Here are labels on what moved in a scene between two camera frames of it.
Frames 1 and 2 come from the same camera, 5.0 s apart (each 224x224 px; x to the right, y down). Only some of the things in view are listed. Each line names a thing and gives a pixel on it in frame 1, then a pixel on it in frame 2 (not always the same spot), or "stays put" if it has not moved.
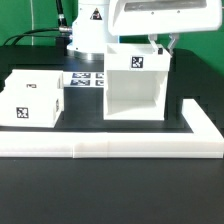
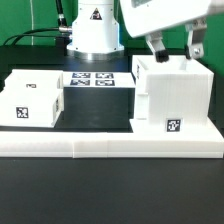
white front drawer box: [31, 107] stays put
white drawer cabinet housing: [135, 82] → [177, 91]
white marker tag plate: [86, 79] stays put
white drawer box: [34, 80] stays put
